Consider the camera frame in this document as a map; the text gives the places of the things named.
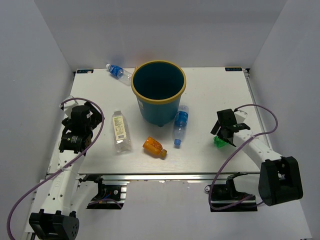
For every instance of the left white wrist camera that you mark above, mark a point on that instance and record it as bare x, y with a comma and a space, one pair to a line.
68, 106

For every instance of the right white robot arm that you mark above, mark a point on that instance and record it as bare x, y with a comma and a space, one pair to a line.
279, 179

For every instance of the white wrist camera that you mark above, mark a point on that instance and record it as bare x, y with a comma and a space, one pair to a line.
240, 116
68, 106

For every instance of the left blue table sticker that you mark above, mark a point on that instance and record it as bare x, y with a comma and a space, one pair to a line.
84, 71

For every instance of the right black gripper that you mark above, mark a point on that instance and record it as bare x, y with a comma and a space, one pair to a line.
215, 130

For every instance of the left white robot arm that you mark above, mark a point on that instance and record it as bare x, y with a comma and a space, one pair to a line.
57, 218

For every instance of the aluminium table front rail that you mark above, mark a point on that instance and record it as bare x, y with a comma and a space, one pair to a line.
156, 177

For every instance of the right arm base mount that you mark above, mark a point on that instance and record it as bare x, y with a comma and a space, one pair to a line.
225, 193

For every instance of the right blue table sticker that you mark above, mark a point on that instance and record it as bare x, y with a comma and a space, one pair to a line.
233, 69

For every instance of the teal bin with yellow rim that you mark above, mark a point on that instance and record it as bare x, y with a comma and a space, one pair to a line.
158, 86

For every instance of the blue label water bottle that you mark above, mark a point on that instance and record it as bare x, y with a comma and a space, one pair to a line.
119, 73
180, 125

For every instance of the orange plastic bottle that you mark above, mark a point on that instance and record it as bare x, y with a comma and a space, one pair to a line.
154, 148

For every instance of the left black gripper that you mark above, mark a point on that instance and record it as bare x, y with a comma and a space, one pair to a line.
95, 116

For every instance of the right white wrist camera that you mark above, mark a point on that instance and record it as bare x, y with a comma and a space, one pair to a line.
240, 116

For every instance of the blue table sticker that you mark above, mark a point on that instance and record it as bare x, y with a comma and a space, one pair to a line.
84, 71
233, 69

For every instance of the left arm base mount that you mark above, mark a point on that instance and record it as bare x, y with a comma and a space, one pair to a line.
110, 194

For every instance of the green plastic soda bottle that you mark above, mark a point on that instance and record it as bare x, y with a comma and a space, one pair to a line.
219, 143

